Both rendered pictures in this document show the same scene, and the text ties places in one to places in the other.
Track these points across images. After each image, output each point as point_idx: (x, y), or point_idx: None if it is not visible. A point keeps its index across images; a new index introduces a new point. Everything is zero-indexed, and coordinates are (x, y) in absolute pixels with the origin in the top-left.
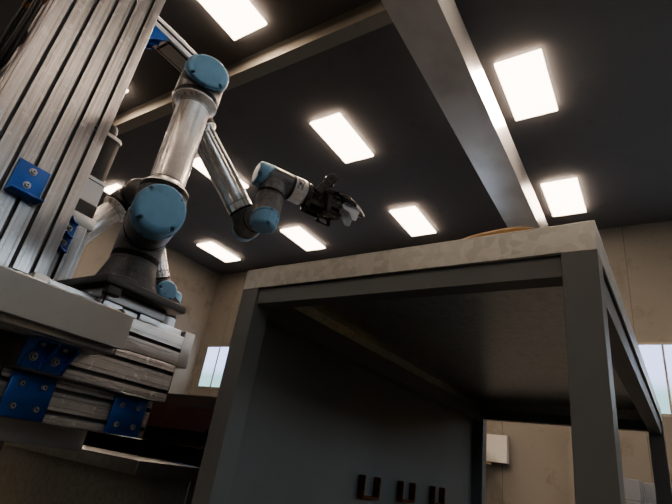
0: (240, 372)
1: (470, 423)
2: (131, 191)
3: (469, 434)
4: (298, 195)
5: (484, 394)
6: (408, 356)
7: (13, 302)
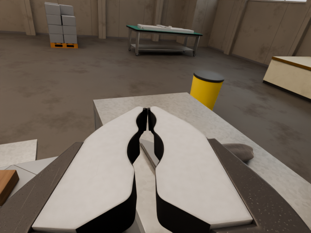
0: None
1: (96, 121)
2: None
3: (96, 128)
4: None
5: (115, 112)
6: (150, 209)
7: None
